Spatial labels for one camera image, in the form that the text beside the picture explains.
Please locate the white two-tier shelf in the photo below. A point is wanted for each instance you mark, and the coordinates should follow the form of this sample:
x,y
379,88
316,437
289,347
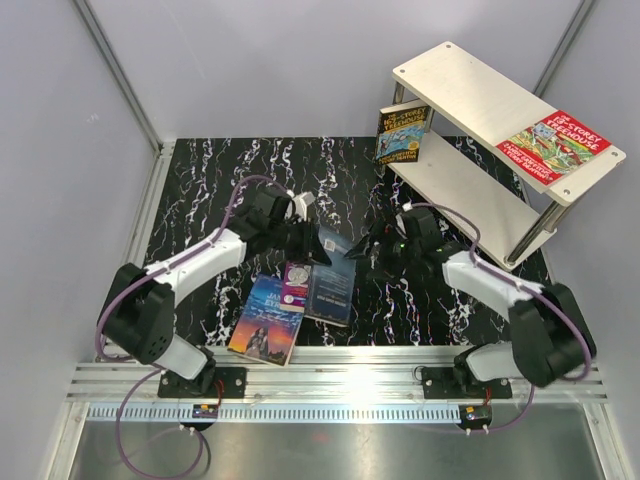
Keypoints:
x,y
488,107

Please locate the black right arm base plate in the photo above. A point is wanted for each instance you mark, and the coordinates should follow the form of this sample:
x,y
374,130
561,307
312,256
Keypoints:
x,y
449,383

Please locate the red 13-Storey Treehouse book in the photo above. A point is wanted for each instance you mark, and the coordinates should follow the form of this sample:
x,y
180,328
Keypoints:
x,y
553,147

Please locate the Jane Eyre book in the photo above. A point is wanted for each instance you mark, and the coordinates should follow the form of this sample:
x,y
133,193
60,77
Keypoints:
x,y
265,332

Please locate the aluminium frame rail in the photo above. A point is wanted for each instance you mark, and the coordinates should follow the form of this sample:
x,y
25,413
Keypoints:
x,y
339,412

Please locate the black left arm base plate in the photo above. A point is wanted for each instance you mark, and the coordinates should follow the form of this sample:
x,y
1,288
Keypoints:
x,y
230,382

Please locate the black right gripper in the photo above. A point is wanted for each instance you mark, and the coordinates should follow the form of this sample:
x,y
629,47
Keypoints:
x,y
363,248

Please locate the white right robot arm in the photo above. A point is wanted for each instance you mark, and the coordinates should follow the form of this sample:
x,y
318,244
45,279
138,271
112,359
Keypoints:
x,y
549,337

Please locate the purple paperback book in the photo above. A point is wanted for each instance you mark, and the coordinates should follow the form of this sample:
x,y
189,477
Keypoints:
x,y
295,287

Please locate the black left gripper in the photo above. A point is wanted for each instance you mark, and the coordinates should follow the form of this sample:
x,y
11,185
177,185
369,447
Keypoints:
x,y
310,245

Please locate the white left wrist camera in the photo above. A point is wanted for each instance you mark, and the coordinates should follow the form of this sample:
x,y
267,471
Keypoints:
x,y
300,205

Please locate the dark blue book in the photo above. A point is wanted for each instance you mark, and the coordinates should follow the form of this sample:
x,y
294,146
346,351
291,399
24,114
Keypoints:
x,y
331,287

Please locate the yellow 169-Storey Treehouse book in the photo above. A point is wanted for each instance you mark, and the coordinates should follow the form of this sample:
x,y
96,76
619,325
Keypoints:
x,y
400,131

